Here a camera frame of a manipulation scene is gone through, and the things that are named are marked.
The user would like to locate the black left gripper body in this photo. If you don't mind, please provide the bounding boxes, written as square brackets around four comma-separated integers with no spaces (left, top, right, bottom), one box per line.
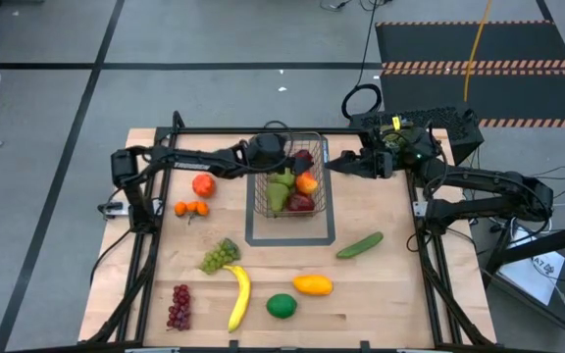
[246,131,289,171]

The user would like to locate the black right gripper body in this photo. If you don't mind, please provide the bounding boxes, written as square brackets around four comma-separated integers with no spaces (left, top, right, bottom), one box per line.
[353,148,394,180]

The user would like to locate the green apple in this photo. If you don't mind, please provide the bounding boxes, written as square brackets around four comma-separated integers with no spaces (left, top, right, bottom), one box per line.
[267,167,297,190]

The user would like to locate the red yellow peach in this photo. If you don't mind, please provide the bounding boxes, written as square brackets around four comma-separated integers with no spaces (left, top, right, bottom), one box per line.
[295,171,320,196]

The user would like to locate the dark red glossy fruit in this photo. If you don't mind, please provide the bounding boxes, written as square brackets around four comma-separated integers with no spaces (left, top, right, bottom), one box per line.
[285,191,316,214]

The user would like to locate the green pear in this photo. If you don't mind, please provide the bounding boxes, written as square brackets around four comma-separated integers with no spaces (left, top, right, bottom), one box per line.
[264,181,291,215]

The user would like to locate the orange persimmon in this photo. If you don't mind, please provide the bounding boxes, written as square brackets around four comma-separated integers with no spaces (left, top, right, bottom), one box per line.
[191,173,217,199]

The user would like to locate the green cucumber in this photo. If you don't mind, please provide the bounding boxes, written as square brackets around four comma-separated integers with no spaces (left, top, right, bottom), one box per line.
[335,230,385,260]

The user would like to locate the orange tangerine cluster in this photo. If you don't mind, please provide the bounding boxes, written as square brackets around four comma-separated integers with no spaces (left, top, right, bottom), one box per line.
[173,199,211,226]

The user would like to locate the yellow orange mango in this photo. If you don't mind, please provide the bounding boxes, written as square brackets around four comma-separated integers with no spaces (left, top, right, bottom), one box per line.
[291,274,334,297]

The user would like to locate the green grape bunch with leaf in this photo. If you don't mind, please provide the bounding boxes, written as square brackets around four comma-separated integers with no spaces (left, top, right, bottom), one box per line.
[198,237,242,276]

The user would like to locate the yellow banana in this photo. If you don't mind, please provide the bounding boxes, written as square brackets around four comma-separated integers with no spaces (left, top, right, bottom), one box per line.
[222,264,253,334]

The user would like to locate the green plastic lime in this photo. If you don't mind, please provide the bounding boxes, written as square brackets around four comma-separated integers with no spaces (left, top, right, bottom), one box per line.
[265,292,299,321]

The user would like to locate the black hazard striped floor mat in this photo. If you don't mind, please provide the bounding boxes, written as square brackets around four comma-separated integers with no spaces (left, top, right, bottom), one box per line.
[374,20,565,129]

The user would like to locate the grey box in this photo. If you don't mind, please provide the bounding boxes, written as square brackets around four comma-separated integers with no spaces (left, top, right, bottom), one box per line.
[97,200,131,220]

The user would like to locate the red grape bunch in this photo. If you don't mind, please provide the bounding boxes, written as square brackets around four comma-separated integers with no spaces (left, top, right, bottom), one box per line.
[166,283,193,332]

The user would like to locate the white labelled sheet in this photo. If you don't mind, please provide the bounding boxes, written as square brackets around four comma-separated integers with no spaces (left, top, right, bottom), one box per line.
[497,249,565,308]

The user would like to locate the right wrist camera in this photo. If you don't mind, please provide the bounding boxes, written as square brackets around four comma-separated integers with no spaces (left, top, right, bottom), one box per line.
[379,126,414,151]

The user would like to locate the gold wire basket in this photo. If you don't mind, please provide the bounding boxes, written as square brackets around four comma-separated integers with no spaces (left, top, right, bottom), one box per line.
[252,130,329,220]

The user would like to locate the black hanging cable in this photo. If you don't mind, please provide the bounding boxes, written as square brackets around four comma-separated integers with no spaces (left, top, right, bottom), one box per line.
[339,0,384,123]

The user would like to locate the yellow hanging cord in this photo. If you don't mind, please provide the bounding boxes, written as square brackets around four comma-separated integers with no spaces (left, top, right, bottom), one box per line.
[462,0,494,103]

